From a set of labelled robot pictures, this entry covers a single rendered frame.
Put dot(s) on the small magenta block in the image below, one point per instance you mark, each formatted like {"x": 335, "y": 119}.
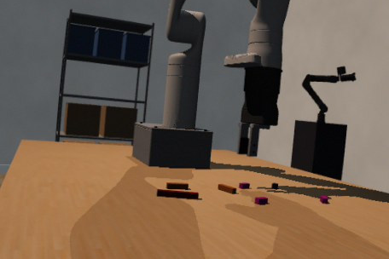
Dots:
{"x": 244, "y": 185}
{"x": 324, "y": 199}
{"x": 261, "y": 200}

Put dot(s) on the red rod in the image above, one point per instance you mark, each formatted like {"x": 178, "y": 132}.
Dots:
{"x": 177, "y": 194}

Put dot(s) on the orange-brown rectangular rod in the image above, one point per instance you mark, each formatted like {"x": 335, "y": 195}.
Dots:
{"x": 226, "y": 188}

